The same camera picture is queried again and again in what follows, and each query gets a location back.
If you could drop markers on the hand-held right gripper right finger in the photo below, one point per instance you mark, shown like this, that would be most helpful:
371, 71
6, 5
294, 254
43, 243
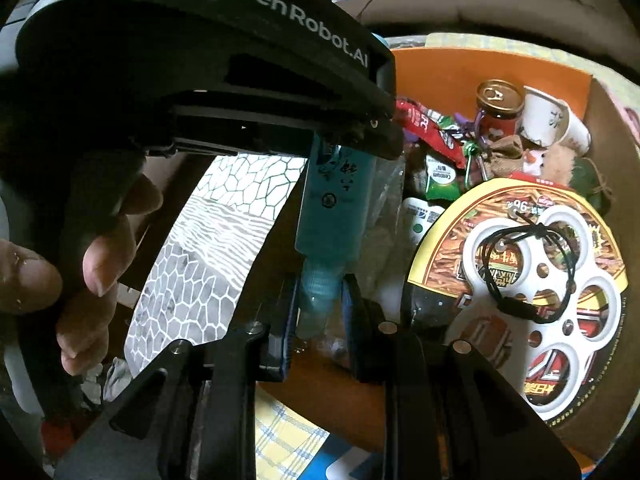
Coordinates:
352, 320

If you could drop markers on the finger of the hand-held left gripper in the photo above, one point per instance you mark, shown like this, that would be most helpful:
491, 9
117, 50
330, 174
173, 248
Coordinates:
380, 137

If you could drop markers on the green snack packet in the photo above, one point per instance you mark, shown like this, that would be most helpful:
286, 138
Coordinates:
442, 175

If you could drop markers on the white and green packet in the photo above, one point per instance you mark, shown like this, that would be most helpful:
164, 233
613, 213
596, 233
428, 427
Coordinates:
420, 220

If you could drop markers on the brown sofa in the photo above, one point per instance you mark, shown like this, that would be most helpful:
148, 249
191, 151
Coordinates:
500, 5

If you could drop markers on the white mosaic patterned mat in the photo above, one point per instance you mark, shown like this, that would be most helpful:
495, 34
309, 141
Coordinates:
200, 260

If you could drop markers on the orange cardboard box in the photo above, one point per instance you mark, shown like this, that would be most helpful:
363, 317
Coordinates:
450, 65

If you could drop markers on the teal tube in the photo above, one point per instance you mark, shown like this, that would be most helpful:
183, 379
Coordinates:
330, 210

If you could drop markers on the instant noodle bowl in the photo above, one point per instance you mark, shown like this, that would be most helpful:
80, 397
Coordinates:
445, 260

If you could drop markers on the brown plush toy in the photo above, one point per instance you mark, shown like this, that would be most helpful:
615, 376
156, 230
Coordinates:
557, 162

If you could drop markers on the blue packet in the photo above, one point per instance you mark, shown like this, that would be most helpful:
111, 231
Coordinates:
350, 462

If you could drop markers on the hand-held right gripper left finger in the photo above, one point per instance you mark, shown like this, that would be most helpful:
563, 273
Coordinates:
289, 320

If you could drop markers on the small burlap pouch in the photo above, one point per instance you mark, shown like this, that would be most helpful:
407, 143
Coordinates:
505, 146

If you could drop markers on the green wrapped dumpling ornament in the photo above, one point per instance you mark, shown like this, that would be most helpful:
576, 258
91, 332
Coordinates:
592, 180

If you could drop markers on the red can with gold lid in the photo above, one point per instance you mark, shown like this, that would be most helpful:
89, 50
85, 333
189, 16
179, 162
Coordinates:
497, 110

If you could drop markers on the purple carabiner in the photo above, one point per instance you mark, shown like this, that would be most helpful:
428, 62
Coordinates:
478, 127

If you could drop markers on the white paper cup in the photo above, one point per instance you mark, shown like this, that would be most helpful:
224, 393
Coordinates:
550, 125

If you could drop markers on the person's left hand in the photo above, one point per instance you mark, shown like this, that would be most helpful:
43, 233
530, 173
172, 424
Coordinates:
105, 260

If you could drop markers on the crumpled white cloth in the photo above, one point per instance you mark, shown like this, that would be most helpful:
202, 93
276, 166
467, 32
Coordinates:
115, 377

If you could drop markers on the green carabiner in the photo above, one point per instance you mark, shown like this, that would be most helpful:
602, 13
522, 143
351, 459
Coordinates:
470, 152

